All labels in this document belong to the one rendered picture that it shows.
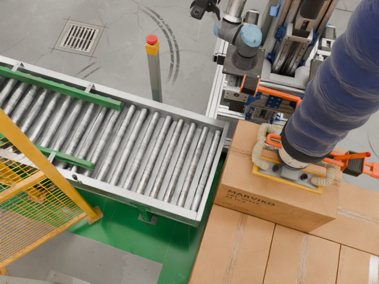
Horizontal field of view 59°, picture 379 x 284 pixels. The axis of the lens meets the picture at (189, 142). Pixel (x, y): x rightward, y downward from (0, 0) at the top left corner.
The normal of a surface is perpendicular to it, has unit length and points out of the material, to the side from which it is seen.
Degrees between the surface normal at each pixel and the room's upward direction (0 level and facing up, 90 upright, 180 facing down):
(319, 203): 0
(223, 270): 0
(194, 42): 0
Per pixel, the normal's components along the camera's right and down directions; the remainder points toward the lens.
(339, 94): -0.63, 0.51
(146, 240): 0.04, -0.42
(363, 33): -0.94, 0.21
